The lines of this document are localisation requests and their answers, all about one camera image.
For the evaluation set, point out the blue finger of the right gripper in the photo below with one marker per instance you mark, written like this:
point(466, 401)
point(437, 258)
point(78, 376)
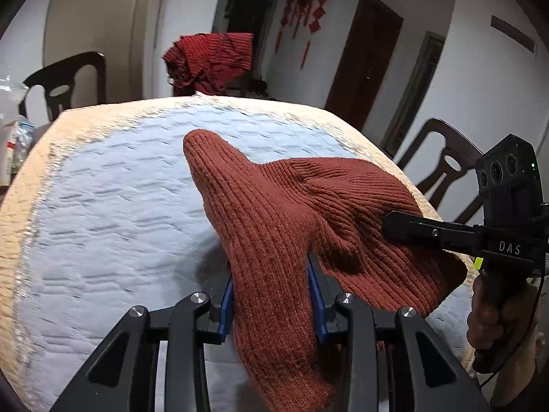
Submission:
point(422, 233)

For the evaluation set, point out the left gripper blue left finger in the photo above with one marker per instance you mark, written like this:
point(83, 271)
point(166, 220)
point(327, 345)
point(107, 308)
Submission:
point(216, 325)

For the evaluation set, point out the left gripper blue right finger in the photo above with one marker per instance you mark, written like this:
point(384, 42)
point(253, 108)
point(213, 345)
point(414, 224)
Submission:
point(324, 290)

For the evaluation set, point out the rust red knit sweater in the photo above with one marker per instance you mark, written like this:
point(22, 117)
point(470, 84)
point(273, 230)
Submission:
point(269, 218)

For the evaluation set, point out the person right hand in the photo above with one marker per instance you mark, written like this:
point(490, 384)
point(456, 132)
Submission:
point(501, 318)

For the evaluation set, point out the dark wooden chair right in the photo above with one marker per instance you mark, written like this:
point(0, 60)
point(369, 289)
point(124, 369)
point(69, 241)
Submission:
point(456, 159)

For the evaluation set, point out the dark wooden chair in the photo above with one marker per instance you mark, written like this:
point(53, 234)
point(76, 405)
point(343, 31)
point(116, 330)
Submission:
point(456, 159)
point(58, 81)

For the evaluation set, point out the blue quilted table cover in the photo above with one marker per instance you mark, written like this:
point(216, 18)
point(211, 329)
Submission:
point(104, 215)

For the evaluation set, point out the dark brown door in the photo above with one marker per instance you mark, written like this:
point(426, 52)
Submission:
point(365, 59)

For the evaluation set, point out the red checkered cloth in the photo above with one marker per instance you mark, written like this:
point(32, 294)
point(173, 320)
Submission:
point(208, 62)

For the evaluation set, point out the red chinese knot decoration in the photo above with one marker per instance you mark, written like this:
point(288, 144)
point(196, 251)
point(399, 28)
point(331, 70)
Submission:
point(297, 15)

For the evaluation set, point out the clear plastic bag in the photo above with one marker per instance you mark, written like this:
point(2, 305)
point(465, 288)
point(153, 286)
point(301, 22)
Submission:
point(12, 93)

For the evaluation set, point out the white tube box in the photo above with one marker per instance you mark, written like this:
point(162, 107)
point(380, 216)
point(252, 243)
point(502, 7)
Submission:
point(10, 154)

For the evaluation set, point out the dark wooden chair far left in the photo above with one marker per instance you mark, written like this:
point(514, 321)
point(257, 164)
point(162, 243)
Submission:
point(58, 81)

